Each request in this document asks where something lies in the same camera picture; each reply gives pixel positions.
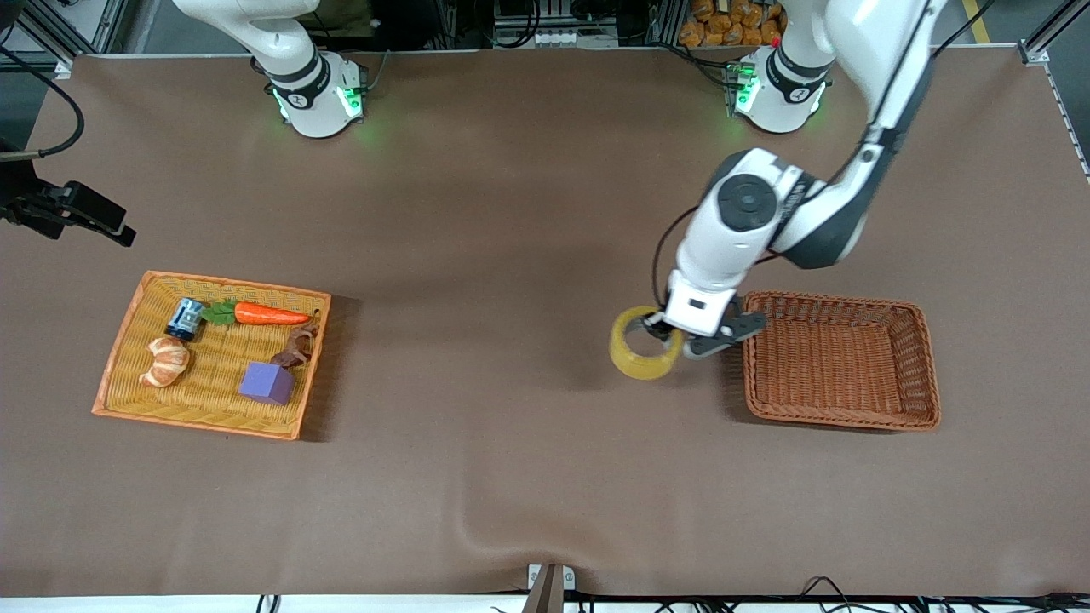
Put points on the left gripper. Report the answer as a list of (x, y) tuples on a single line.
[(658, 329)]

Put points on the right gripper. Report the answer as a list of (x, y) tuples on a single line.
[(24, 203)]

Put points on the yellow clear tape roll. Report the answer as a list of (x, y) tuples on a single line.
[(639, 366)]

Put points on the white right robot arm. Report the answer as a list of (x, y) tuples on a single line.
[(311, 94)]

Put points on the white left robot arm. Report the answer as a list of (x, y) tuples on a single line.
[(724, 247)]

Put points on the small blue can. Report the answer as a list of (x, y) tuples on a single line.
[(185, 319)]

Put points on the toy bread croissant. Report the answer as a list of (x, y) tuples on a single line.
[(166, 362)]

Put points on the brown table cloth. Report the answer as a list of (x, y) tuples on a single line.
[(545, 426)]

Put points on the brown wicker basket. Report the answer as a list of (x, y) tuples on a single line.
[(834, 375)]

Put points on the yellow wicker tray orange rim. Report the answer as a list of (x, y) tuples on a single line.
[(217, 358)]

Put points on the orange toy carrot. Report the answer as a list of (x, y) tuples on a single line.
[(264, 315)]

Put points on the purple foam block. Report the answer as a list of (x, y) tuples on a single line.
[(266, 383)]

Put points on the brown twisted wooden piece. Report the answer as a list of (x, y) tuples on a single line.
[(300, 345)]

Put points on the bag of orange toys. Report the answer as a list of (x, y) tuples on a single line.
[(724, 30)]

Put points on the long white power strip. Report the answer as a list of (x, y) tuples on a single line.
[(553, 38)]

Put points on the aluminium frame post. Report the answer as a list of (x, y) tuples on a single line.
[(1043, 42), (51, 34)]

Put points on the grey metal table bracket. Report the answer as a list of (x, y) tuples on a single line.
[(535, 577)]

